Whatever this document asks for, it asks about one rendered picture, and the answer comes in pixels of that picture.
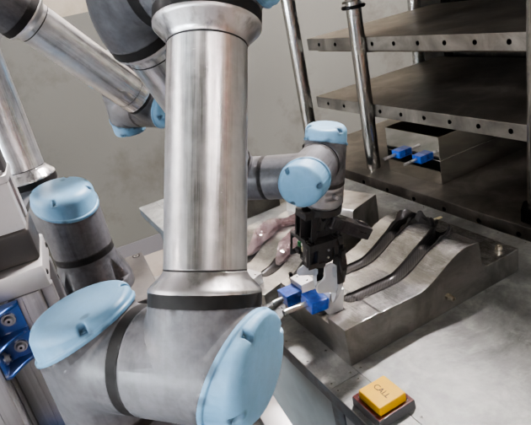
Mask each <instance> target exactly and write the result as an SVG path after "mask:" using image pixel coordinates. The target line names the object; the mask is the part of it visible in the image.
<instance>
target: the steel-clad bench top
mask: <svg viewBox="0 0 531 425"><path fill-rule="evenodd" d="M344 190H348V191H359V192H365V193H371V194H376V199H377V205H378V218H379V220H380V219H381V218H383V217H385V216H387V215H389V214H391V213H396V212H398V211H399V210H405V209H408V210H410V211H412V212H413V213H417V212H418V211H423V213H424V215H425V216H426V217H429V218H437V217H439V216H441V217H442V218H440V219H439V220H441V221H443V222H446V223H450V224H452V225H455V226H458V227H460V228H462V229H467V230H468V231H471V232H474V233H477V234H480V235H483V236H485V237H487V238H490V239H494V240H496V241H499V242H502V243H504V244H506V245H510V246H513V247H515V248H518V271H517V272H514V273H513V274H512V275H510V276H508V277H506V278H504V279H502V280H501V281H500V282H497V283H496V284H494V285H492V286H490V287H489V288H487V289H485V290H484V291H482V292H480V293H478V294H476V295H475V296H473V297H472V298H470V299H467V300H466V301H464V302H463V303H461V304H459V305H457V306H455V307H454V308H452V309H450V310H449V311H447V312H445V313H444V314H442V315H439V316H438V317H437V318H435V319H433V320H431V321H429V322H427V323H426V324H425V325H422V326H421V327H419V328H417V329H415V330H414V331H412V332H410V333H409V334H407V335H405V336H403V337H401V338H400V339H398V340H397V341H395V342H392V343H391V344H389V345H388V346H387V347H384V348H382V349H381V350H379V351H377V352H375V353H374V354H372V355H370V356H369V357H367V358H364V359H363V360H362V361H360V362H358V363H356V364H354V365H352V366H350V365H349V364H348V363H347V362H345V361H344V360H343V359H342V358H340V357H339V356H338V355H337V354H336V353H334V352H333V351H332V350H331V349H329V348H328V347H327V346H326V345H325V344H324V343H323V342H322V341H320V340H319V339H318V338H317V337H316V336H314V335H313V334H312V333H311V332H309V331H308V330H307V329H306V328H304V327H303V326H302V325H301V324H299V323H298V322H297V321H296V320H295V319H293V318H292V317H291V316H290V315H283V313H282V310H283V309H285V308H286V305H285V304H284V303H282V304H280V305H279V306H277V307H276V308H275V309H274V310H273V311H274V312H276V313H277V315H278V316H279V318H280V320H281V323H282V324H281V328H282V329H283V346H284V347H285V348H286V349H287V350H288V351H289V352H290V353H291V354H292V355H293V356H294V357H295V358H296V359H297V360H298V361H299V362H300V363H301V364H302V365H303V366H304V367H305V368H307V369H308V370H309V371H310V372H311V373H312V374H313V375H314V376H315V377H316V378H317V379H318V380H319V381H320V382H321V383H322V384H323V385H325V386H326V387H327V388H328V389H329V390H330V391H331V392H332V393H333V394H334V395H335V396H336V397H337V398H338V399H339V400H340V401H342V402H343V403H344V404H345V405H346V406H347V407H348V408H349V409H350V410H351V411H352V412H353V413H354V414H355V415H356V416H357V417H358V418H359V419H361V420H362V421H363V422H364V423H365V424H366V425H375V424H373V423H372V422H371V421H370V420H369V419H368V418H367V417H366V416H365V415H364V414H363V413H362V412H360V411H359V410H358V409H357V408H356V407H355V406H354V405H353V401H352V397H353V396H354V395H355V394H357V393H359V390H360V389H361V388H363V387H365V386H366V385H369V384H370V383H372V382H373V381H374V380H376V379H378V378H380V377H382V376H383V375H384V376H385V377H386V378H388V379H389V380H390V381H392V382H393V383H394V384H395V385H397V386H398V387H399V388H401V389H402V390H403V391H404V392H405V393H406V394H407V395H409V396H410V397H411V398H412V399H414V400H415V404H416V409H414V410H413V411H411V412H409V413H407V414H406V415H404V416H403V417H402V418H400V419H399V420H397V421H395V422H393V423H392V424H390V425H531V242H530V241H527V240H525V239H520V238H518V237H515V236H512V235H510V234H506V233H503V232H501V231H498V230H495V229H491V228H488V227H486V226H483V225H481V224H478V223H474V222H471V221H469V220H466V219H463V218H459V217H457V216H454V215H452V214H449V213H446V212H442V211H439V210H437V209H434V208H431V207H428V206H425V205H422V204H420V203H417V202H413V201H410V200H407V199H404V198H403V197H400V196H396V195H393V194H390V193H388V192H385V191H380V190H378V189H376V188H373V187H371V186H366V185H364V184H361V183H358V182H355V181H353V180H349V179H347V178H345V184H344ZM279 201H280V206H278V207H274V208H272V209H270V210H267V211H265V212H262V213H260V214H257V215H255V216H253V217H251V218H247V227H248V226H249V225H251V224H252V223H255V222H258V221H261V220H265V219H269V218H274V217H276V216H278V215H280V214H282V213H284V212H285V211H286V210H287V202H286V201H285V200H284V199H279ZM139 209H140V210H141V211H142V212H143V213H145V214H146V215H147V216H148V217H149V218H150V219H151V220H152V221H153V222H154V223H155V224H156V225H157V226H158V227H159V228H160V229H161V230H163V231H164V199H162V200H159V201H156V202H153V203H150V204H147V205H146V206H143V207H139Z"/></svg>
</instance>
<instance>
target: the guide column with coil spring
mask: <svg viewBox="0 0 531 425"><path fill-rule="evenodd" d="M359 3H361V0H356V1H353V2H350V3H345V5H346V7H347V6H352V5H356V4H359ZM346 17H347V24H348V30H349V37H350V43H351V55H352V61H353V68H354V74H355V81H356V87H357V99H358V106H359V112H360V119H361V125H362V137H363V143H364V150H365V156H366V163H367V169H378V168H380V167H381V164H380V157H379V151H378V137H377V130H376V123H375V116H374V109H373V97H372V89H371V82H370V75H369V68H368V61H367V48H366V41H365V34H364V27H363V20H362V8H355V9H351V10H346Z"/></svg>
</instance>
